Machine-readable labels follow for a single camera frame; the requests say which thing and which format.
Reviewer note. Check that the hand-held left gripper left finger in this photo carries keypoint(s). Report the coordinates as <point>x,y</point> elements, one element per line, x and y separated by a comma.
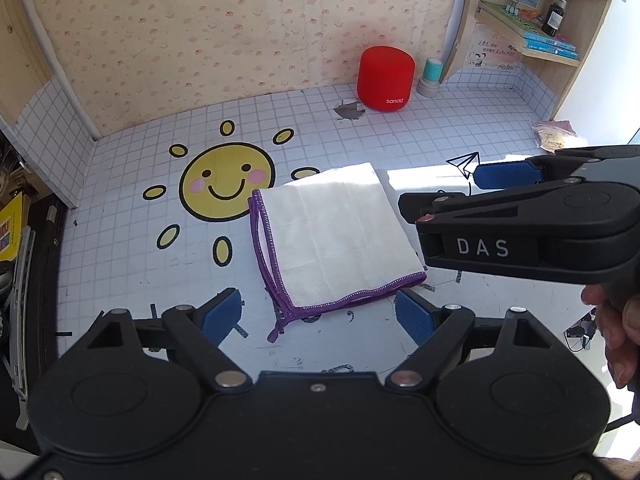
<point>222,315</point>

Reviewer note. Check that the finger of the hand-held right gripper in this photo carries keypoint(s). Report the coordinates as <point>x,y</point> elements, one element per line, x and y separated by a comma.
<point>430,205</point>
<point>505,175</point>

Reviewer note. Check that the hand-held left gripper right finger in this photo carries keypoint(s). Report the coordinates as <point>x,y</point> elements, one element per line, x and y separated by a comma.
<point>412,317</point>

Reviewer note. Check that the white towel with purple trim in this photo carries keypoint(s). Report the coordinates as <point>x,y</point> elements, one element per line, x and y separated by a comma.
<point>330,240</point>

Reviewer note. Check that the person's right hand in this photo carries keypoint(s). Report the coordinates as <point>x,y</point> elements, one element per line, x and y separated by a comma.
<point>617,345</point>

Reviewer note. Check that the pink snack bag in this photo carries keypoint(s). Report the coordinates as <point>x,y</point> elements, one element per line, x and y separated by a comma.
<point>555,137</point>

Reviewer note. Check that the wooden shelf unit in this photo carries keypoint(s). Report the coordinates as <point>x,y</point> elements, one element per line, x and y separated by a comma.
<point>575,80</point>

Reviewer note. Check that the teal and grey stamp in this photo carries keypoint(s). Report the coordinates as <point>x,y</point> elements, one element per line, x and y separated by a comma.
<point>431,67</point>

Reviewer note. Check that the blue book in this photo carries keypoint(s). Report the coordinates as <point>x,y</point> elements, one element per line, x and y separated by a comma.
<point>545,39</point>
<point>550,51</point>

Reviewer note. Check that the red cylindrical speaker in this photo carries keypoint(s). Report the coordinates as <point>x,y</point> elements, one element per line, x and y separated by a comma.
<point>385,75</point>

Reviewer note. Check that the white trim strip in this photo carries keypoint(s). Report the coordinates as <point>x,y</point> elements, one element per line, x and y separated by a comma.
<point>55,55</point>
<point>457,20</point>

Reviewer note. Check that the dark dropper bottle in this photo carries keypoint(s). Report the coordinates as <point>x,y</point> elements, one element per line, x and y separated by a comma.
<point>552,17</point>

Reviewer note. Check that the black binder clip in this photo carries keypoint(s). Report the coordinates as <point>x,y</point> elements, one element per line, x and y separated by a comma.
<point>512,6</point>

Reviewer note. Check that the yellow book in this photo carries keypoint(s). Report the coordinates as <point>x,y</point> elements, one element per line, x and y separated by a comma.
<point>10,225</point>

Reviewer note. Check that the cartoon wall sticker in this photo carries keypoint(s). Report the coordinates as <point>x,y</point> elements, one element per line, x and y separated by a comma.
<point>492,50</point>

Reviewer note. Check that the grey metal rail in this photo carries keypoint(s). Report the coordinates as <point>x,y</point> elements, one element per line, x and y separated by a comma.
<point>21,400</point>

